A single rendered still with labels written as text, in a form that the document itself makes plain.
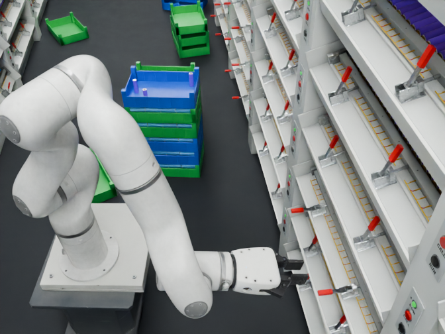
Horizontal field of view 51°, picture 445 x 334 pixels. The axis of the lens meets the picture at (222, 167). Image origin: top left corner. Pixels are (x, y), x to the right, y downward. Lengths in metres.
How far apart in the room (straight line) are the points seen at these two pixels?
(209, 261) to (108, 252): 0.61
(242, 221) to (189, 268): 1.13
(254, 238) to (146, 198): 1.14
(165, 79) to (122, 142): 1.33
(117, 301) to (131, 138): 0.78
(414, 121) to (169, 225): 0.47
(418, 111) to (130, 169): 0.48
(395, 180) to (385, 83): 0.19
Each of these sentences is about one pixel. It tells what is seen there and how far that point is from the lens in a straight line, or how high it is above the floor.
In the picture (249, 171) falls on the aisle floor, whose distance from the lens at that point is 2.23.
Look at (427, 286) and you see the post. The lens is 0.79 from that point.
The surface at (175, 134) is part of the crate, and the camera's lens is 2.04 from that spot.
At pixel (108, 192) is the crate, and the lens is 2.15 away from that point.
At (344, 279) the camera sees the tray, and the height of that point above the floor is 0.53.
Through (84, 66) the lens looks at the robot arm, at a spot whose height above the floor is 1.08.
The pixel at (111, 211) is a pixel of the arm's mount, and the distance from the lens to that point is 1.66.
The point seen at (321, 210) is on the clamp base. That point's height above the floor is 0.54.
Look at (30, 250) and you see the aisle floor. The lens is 2.09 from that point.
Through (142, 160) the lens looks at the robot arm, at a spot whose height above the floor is 0.99.
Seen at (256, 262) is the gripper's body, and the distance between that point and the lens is 1.05.
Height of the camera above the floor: 1.54
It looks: 43 degrees down
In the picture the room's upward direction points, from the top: 2 degrees counter-clockwise
